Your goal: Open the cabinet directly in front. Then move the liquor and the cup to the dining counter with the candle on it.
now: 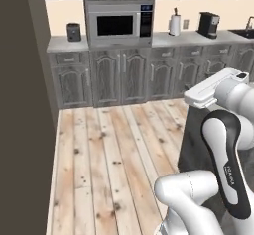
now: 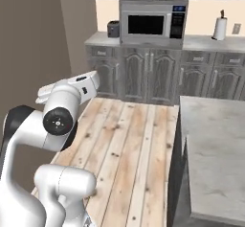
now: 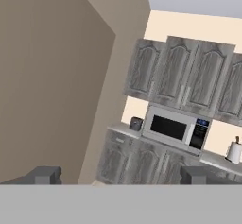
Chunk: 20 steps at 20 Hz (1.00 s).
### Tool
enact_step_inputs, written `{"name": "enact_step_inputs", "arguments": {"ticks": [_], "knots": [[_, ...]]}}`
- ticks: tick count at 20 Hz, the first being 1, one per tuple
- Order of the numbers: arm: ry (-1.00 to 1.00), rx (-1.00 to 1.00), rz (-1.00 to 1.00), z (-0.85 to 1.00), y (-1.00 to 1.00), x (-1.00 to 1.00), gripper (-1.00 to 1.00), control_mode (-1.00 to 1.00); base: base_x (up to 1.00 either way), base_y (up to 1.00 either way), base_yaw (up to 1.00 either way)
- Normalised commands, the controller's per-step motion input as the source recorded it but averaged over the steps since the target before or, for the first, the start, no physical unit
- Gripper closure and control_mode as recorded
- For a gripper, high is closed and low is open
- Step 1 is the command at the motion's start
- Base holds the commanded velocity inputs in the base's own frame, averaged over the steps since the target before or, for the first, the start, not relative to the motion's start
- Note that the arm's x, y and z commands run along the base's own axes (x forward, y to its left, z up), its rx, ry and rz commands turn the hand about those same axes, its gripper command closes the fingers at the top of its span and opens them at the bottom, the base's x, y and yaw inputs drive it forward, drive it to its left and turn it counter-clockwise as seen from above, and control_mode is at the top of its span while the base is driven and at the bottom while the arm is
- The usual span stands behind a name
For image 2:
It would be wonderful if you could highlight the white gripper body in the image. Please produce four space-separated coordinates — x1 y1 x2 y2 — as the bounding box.
34 82 60 105

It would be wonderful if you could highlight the grey arched cabinet door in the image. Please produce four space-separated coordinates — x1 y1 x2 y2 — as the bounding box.
148 48 180 106
178 65 212 99
122 48 149 103
208 67 245 102
88 57 123 99

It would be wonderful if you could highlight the grey drawer front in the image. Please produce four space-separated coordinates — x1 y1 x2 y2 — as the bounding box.
215 52 245 68
181 50 217 67
86 45 123 60

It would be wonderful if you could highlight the dark grey toaster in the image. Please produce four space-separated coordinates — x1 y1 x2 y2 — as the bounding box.
106 20 121 39

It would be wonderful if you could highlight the grey microwave oven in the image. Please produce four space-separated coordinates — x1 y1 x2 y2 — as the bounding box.
119 0 189 50

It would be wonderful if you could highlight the white paper towel roll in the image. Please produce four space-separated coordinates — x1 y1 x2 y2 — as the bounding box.
211 9 229 41

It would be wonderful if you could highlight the grey wall outlet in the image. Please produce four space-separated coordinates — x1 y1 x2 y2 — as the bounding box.
232 22 242 35

